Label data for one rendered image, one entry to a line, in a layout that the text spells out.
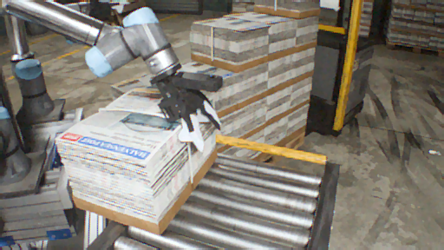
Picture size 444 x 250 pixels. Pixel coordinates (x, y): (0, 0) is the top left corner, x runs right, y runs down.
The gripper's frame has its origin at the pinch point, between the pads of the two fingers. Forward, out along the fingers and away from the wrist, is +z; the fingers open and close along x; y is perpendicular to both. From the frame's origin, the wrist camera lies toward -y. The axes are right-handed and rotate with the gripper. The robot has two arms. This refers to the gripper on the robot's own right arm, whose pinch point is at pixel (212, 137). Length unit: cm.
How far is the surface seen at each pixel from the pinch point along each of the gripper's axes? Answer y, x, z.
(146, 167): 5.7, 18.4, -4.8
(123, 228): 25.4, 19.4, 9.2
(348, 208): 7, -105, 112
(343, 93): -1, -192, 66
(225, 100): 41, -86, 12
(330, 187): -16.5, -18.0, 33.4
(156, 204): 11.7, 16.9, 5.4
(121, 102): 27.0, -5.9, -17.6
